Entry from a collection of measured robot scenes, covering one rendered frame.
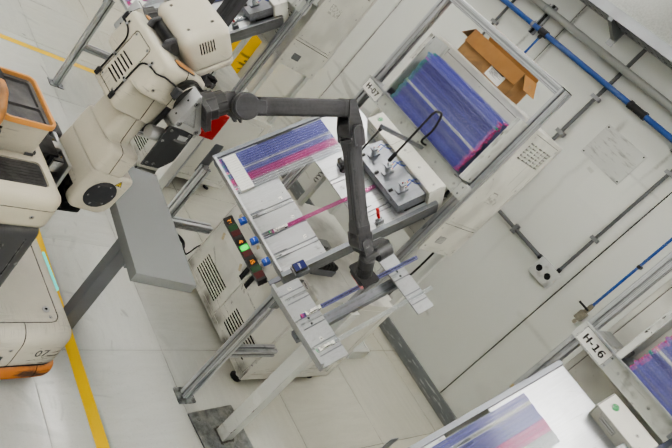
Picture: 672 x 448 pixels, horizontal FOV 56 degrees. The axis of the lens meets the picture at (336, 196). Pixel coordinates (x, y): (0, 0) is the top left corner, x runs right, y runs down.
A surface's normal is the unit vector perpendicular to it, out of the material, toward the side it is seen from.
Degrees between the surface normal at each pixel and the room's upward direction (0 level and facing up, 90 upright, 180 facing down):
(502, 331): 90
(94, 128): 82
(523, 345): 90
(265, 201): 48
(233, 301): 90
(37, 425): 0
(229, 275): 90
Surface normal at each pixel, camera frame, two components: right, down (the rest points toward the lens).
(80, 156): -0.47, -0.25
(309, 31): 0.48, 0.69
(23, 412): 0.64, -0.70
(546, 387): 0.04, -0.63
